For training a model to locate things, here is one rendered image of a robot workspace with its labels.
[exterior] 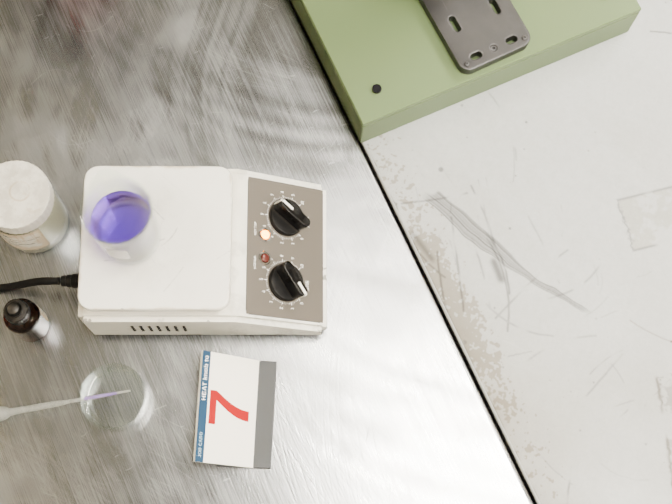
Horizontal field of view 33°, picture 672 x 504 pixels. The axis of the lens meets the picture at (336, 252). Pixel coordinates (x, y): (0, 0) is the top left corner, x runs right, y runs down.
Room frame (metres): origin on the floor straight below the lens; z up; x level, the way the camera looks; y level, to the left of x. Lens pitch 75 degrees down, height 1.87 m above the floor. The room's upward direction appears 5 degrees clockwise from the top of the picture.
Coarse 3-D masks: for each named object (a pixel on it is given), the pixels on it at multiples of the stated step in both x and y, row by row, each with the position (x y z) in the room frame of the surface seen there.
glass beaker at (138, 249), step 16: (96, 176) 0.27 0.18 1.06; (112, 176) 0.27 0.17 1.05; (96, 192) 0.26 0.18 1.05; (144, 192) 0.26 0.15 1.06; (80, 208) 0.24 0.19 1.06; (96, 240) 0.22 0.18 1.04; (112, 240) 0.22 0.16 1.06; (128, 240) 0.22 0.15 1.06; (144, 240) 0.23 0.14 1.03; (112, 256) 0.22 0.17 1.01; (128, 256) 0.22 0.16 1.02; (144, 256) 0.22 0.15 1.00
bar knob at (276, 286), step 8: (280, 264) 0.24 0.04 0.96; (288, 264) 0.24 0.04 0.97; (272, 272) 0.23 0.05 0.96; (280, 272) 0.23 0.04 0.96; (288, 272) 0.23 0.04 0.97; (296, 272) 0.23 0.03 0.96; (272, 280) 0.22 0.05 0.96; (280, 280) 0.22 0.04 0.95; (288, 280) 0.22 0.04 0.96; (296, 280) 0.22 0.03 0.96; (272, 288) 0.22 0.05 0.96; (280, 288) 0.22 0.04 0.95; (288, 288) 0.22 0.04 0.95; (296, 288) 0.22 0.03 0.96; (304, 288) 0.22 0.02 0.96; (280, 296) 0.21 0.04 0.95; (288, 296) 0.21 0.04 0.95; (296, 296) 0.21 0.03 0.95
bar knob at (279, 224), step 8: (280, 200) 0.29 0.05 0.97; (288, 200) 0.29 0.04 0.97; (272, 208) 0.28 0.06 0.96; (280, 208) 0.28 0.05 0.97; (288, 208) 0.28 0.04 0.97; (296, 208) 0.28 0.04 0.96; (272, 216) 0.28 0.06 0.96; (280, 216) 0.28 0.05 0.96; (288, 216) 0.28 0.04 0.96; (296, 216) 0.28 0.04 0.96; (304, 216) 0.28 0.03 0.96; (272, 224) 0.27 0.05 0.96; (280, 224) 0.27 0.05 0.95; (288, 224) 0.27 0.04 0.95; (296, 224) 0.27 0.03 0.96; (304, 224) 0.27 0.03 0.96; (280, 232) 0.27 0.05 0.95; (288, 232) 0.27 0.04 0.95; (296, 232) 0.27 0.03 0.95
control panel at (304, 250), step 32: (256, 192) 0.30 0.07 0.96; (288, 192) 0.30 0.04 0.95; (320, 192) 0.31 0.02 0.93; (256, 224) 0.27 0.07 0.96; (320, 224) 0.28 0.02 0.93; (256, 256) 0.24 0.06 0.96; (288, 256) 0.25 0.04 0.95; (320, 256) 0.25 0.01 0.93; (256, 288) 0.21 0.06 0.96; (320, 288) 0.23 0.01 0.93; (320, 320) 0.20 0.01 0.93
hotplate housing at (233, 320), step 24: (240, 192) 0.29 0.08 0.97; (240, 216) 0.27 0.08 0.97; (240, 240) 0.25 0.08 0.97; (240, 264) 0.23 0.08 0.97; (240, 288) 0.21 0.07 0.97; (96, 312) 0.18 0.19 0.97; (120, 312) 0.18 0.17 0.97; (144, 312) 0.18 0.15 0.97; (168, 312) 0.19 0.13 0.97; (192, 312) 0.19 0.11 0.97; (216, 312) 0.19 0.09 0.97; (240, 312) 0.19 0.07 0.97
